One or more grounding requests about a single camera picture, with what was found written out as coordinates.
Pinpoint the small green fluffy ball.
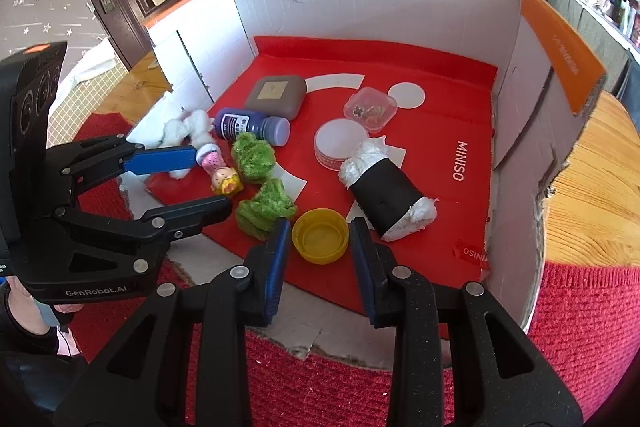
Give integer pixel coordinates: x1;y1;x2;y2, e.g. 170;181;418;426
231;133;277;184

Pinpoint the small clear plastic box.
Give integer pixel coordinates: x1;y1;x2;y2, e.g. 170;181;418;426
343;87;398;131

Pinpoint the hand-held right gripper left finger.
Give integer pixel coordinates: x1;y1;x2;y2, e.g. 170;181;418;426
52;218;293;427

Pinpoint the black and white roll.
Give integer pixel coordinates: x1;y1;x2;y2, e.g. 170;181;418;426
338;136;440;242

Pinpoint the red knitted mat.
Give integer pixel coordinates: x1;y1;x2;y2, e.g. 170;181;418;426
65;112;640;427

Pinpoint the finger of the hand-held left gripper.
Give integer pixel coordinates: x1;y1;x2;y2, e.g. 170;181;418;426
54;196;234;253
45;134;199;208

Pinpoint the large green fluffy ball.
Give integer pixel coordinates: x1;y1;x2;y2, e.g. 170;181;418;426
235;179;297;242

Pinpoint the orange cardboard box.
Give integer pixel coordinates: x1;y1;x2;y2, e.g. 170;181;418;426
125;0;608;370

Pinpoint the person's left forearm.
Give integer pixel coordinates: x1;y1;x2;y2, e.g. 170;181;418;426
0;279;88;413

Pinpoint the white fluffy star toy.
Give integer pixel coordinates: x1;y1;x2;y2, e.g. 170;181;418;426
162;109;213;180

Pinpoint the dark blue ink bottle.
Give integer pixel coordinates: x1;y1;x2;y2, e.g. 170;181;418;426
214;108;291;146

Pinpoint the grey-brown plastic case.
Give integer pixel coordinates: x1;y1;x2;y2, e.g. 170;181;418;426
244;75;308;120

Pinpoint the person's left hand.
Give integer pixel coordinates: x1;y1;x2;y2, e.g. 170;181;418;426
7;284;76;338

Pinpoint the yellow plastic cap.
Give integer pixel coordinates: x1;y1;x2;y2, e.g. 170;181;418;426
291;208;350;265

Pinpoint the pink doll figurine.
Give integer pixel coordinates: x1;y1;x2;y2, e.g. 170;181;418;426
196;143;244;198

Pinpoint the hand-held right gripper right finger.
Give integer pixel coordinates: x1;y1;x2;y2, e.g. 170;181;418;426
348;217;585;427

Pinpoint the round clear jar white lid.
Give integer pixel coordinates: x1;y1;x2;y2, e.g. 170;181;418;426
314;118;371;170

